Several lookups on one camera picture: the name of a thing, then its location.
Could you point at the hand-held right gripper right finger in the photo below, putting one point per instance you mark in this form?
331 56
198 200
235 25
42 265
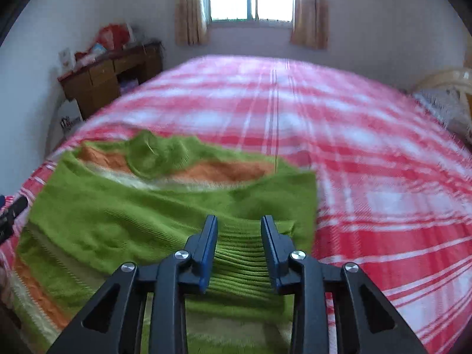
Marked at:
271 250

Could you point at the wooden desk with drawers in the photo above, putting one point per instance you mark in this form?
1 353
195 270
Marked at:
110 73

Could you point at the red plaid bed sheet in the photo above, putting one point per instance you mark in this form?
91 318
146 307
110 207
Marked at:
361 155

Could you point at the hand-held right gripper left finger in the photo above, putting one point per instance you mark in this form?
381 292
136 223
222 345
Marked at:
208 250

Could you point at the white paper bag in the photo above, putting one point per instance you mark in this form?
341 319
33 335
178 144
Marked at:
70 118

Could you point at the green striped knit sweater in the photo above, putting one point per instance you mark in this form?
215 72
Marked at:
121 206

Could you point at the pink box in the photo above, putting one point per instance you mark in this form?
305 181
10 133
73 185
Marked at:
85 62

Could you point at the red plastic bag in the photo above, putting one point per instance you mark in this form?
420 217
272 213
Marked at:
112 36

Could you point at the patterned pillow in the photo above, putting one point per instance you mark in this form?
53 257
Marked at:
448 112

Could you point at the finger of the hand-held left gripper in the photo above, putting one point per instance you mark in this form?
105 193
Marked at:
11 215

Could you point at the yellow plastic chair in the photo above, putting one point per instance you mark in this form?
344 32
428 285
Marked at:
442 77

